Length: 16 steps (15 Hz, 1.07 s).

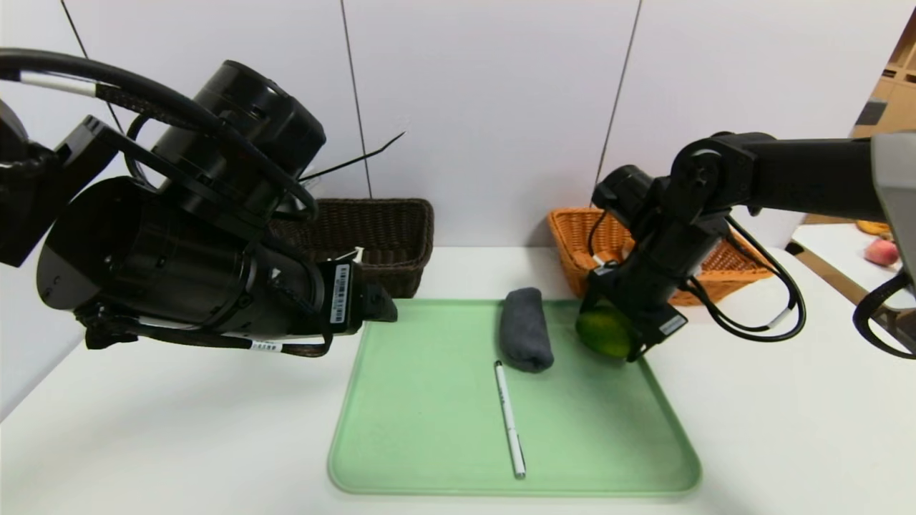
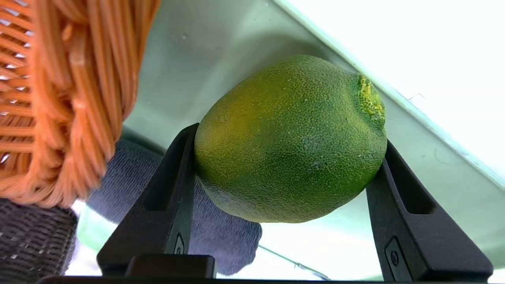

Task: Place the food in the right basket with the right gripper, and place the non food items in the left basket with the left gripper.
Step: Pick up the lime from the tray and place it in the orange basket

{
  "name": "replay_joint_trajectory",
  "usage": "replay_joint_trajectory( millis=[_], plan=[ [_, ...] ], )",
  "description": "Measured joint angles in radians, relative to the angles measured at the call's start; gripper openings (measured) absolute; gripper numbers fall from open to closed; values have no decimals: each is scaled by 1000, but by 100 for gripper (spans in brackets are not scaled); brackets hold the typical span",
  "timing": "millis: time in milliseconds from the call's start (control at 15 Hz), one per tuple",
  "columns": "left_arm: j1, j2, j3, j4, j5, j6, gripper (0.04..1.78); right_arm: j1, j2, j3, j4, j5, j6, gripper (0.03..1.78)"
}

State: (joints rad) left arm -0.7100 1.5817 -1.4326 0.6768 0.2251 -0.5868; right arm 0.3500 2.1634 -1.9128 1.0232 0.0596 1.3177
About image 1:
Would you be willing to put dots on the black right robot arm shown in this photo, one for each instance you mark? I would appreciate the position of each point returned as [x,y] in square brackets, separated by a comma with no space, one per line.
[787,172]

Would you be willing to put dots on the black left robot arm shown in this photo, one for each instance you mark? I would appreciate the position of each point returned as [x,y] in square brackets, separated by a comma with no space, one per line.
[164,265]

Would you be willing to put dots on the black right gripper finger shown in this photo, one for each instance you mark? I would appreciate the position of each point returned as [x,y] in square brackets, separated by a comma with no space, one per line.
[638,347]
[589,300]

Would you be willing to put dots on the slim white pen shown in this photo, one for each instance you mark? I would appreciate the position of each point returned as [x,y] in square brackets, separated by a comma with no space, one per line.
[509,422]

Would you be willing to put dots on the orange wicker basket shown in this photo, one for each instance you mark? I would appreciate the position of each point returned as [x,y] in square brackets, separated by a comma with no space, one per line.
[572,250]

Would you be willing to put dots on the pink peach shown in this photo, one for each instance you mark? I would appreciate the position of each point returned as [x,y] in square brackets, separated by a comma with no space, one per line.
[881,252]

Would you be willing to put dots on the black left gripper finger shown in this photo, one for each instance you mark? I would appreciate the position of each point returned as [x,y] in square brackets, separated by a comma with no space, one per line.
[379,306]

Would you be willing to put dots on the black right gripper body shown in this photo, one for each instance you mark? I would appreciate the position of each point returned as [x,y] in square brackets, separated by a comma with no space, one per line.
[663,330]

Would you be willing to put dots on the light green plastic tray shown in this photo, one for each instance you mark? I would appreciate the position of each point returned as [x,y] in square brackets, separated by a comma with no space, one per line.
[429,429]

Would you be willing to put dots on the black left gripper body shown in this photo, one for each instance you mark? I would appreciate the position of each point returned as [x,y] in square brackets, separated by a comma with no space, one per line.
[343,295]

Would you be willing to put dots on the thin black zip tie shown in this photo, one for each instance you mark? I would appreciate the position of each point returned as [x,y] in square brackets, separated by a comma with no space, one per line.
[343,164]

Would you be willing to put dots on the dark brown wicker basket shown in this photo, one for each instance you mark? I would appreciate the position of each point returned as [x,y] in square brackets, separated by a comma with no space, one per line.
[401,236]

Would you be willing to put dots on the dark grey towel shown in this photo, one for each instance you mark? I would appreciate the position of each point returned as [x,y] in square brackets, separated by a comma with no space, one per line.
[526,332]

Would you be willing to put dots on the white side table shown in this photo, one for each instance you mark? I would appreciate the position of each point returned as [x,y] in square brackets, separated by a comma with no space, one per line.
[830,239]

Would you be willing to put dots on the green round citrus fruit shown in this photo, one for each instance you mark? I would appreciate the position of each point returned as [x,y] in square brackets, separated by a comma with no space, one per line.
[605,336]

